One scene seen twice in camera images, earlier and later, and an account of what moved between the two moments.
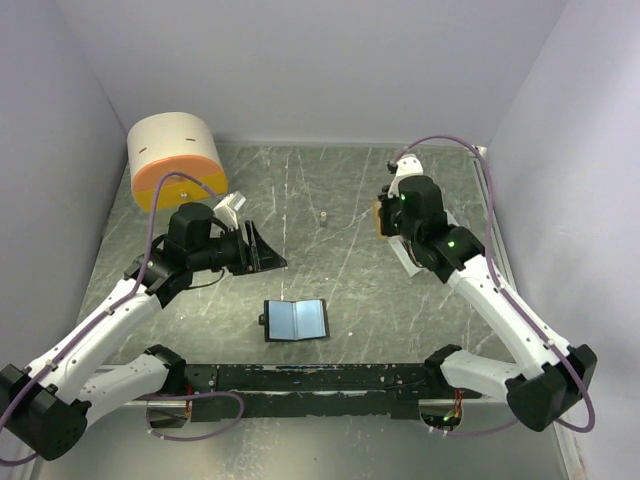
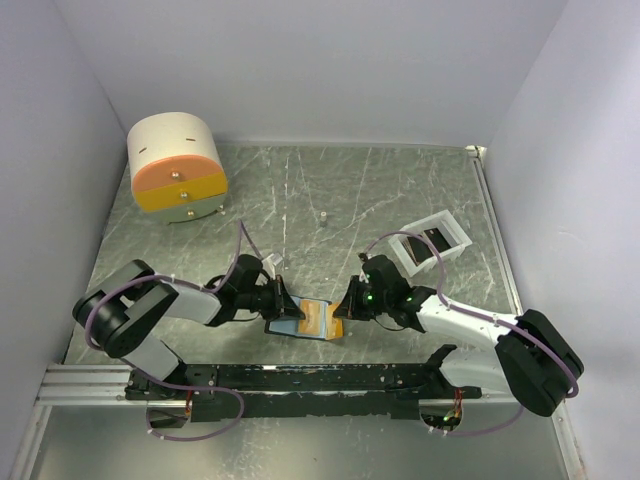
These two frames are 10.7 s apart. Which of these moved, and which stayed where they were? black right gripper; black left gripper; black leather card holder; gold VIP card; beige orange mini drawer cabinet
Moved: gold VIP card; black left gripper; black right gripper
Stayed: beige orange mini drawer cabinet; black leather card holder
